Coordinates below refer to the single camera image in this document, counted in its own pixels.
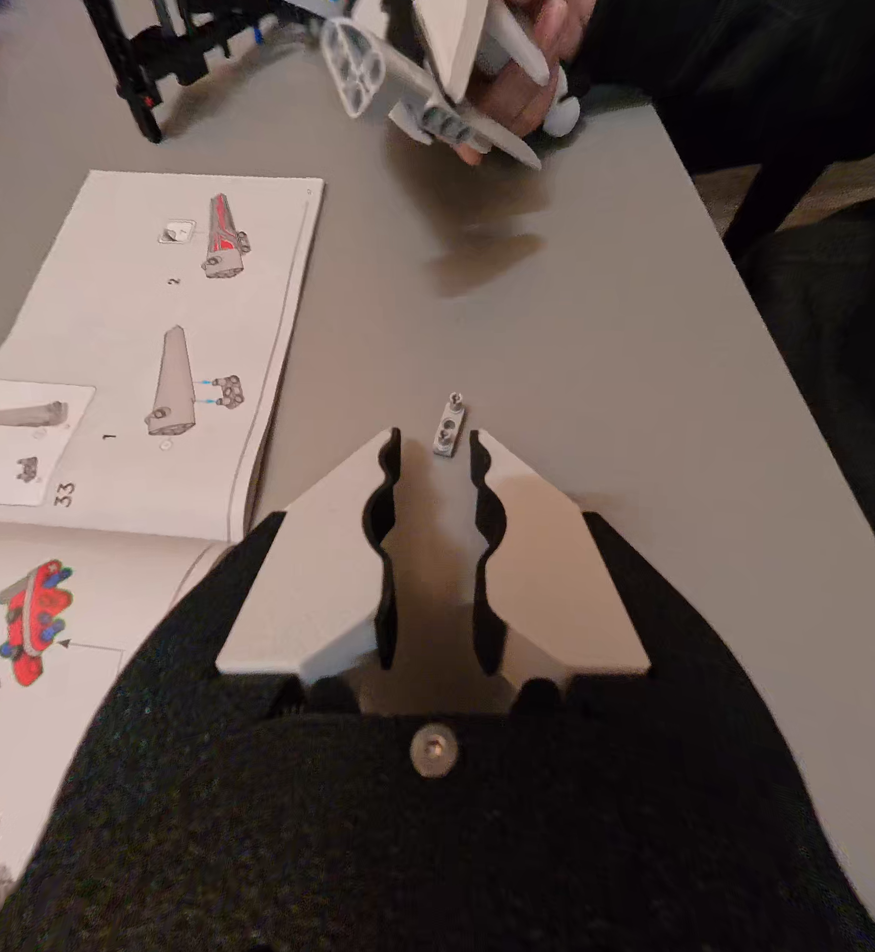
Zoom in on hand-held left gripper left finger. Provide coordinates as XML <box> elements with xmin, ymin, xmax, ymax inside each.
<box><xmin>215</xmin><ymin>427</ymin><xmax>403</xmax><ymax>687</ymax></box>

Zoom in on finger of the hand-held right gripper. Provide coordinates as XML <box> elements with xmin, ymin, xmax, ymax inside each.
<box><xmin>408</xmin><ymin>0</ymin><xmax>513</xmax><ymax>107</ymax></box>

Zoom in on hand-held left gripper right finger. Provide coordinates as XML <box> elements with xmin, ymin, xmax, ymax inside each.
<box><xmin>469</xmin><ymin>428</ymin><xmax>652</xmax><ymax>683</ymax></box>

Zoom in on grey toy brick panel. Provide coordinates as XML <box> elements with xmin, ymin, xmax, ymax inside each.
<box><xmin>320</xmin><ymin>18</ymin><xmax>544</xmax><ymax>174</ymax></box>

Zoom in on small grey toy brick connector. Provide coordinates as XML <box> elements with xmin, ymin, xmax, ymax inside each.
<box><xmin>432</xmin><ymin>392</ymin><xmax>469</xmax><ymax>458</ymax></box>

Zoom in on person's right forearm black sleeve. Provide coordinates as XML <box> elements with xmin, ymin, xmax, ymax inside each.
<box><xmin>571</xmin><ymin>0</ymin><xmax>875</xmax><ymax>181</ymax></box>

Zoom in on person's right hand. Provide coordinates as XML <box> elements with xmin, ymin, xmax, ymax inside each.
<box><xmin>455</xmin><ymin>0</ymin><xmax>596</xmax><ymax>167</ymax></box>

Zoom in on building instruction booklet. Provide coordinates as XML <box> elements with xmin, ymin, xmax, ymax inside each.
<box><xmin>0</xmin><ymin>170</ymin><xmax>326</xmax><ymax>927</ymax></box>

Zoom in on toy brick vehicle model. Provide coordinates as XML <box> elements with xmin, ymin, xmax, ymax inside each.
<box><xmin>82</xmin><ymin>0</ymin><xmax>351</xmax><ymax>146</ymax></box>

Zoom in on person's dark clothed leg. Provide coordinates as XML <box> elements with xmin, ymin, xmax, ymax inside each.
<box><xmin>720</xmin><ymin>141</ymin><xmax>875</xmax><ymax>603</ymax></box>

